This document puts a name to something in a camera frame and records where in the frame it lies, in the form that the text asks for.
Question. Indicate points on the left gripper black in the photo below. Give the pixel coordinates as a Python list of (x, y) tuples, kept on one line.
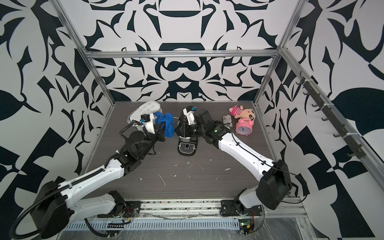
[(158, 135)]

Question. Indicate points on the blue cloth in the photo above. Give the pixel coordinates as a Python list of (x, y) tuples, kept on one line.
[(166, 123)]

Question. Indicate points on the black coffee machine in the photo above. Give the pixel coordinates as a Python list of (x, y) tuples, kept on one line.
[(187, 146)]

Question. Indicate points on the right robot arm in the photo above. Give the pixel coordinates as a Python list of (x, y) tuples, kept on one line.
[(274, 181)]

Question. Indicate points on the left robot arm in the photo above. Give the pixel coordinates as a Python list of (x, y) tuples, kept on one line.
[(58, 205)]

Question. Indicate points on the white coffee machine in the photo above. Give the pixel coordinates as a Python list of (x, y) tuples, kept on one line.
[(148, 108)]

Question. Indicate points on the small grey toy robot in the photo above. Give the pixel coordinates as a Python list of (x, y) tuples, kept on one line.
[(227, 121)]

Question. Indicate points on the pink plush doll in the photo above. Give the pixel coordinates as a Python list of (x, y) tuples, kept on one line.
[(239, 112)]

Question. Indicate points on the pink alarm clock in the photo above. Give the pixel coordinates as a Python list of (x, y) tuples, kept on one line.
[(243, 127)]

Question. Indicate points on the small circuit board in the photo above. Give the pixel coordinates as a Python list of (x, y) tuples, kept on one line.
[(246, 226)]

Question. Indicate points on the black hook rack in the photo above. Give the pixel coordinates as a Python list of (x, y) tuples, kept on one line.
[(333, 115)]

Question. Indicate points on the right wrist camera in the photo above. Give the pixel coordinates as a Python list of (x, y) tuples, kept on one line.
[(189, 114)]

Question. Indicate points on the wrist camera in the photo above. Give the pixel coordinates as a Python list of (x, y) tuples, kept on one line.
[(148, 121), (189, 114)]

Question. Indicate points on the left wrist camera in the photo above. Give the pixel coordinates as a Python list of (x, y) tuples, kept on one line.
[(148, 121)]

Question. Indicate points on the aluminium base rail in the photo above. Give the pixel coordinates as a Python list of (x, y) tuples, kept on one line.
[(176, 209)]

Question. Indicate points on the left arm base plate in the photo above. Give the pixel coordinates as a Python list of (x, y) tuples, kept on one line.
[(127, 209)]

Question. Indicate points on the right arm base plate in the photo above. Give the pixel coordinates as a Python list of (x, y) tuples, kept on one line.
[(235, 208)]

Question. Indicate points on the aluminium cage frame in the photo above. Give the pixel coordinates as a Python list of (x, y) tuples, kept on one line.
[(371, 161)]

